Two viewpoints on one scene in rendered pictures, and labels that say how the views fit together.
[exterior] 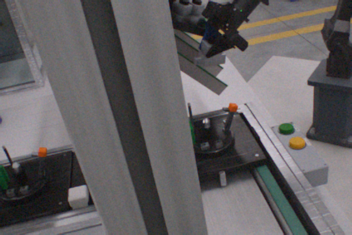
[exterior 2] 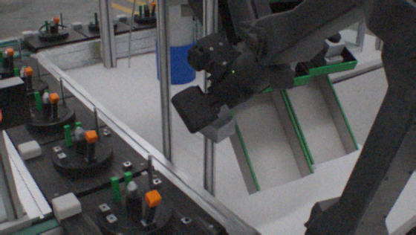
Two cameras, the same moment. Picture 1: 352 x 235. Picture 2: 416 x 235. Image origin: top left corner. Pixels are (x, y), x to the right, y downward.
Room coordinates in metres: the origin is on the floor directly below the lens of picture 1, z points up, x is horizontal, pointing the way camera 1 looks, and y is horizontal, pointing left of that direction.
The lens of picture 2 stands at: (0.67, -0.66, 1.49)
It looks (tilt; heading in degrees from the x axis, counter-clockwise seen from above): 26 degrees down; 60
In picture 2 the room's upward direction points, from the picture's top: straight up
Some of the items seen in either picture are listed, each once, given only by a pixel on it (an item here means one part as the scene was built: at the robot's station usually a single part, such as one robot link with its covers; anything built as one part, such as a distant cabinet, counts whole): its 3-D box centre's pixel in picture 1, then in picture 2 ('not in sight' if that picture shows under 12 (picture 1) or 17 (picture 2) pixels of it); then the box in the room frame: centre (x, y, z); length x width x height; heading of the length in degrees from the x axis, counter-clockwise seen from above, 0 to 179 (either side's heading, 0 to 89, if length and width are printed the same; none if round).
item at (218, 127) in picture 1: (208, 139); (134, 213); (0.87, -0.06, 0.98); 0.14 x 0.14 x 0.02
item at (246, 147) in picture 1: (209, 145); (135, 221); (0.87, -0.06, 0.96); 0.24 x 0.24 x 0.02; 6
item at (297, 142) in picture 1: (297, 144); not in sight; (0.81, -0.28, 0.96); 0.04 x 0.04 x 0.02
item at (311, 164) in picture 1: (297, 153); not in sight; (0.81, -0.28, 0.93); 0.21 x 0.07 x 0.06; 6
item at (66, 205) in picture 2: not in sight; (67, 209); (0.77, 0.03, 0.97); 0.05 x 0.05 x 0.04; 6
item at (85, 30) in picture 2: not in sight; (102, 18); (1.26, 1.33, 1.01); 0.24 x 0.24 x 0.13; 6
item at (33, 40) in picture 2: not in sight; (52, 27); (1.02, 1.30, 1.01); 0.24 x 0.24 x 0.13; 6
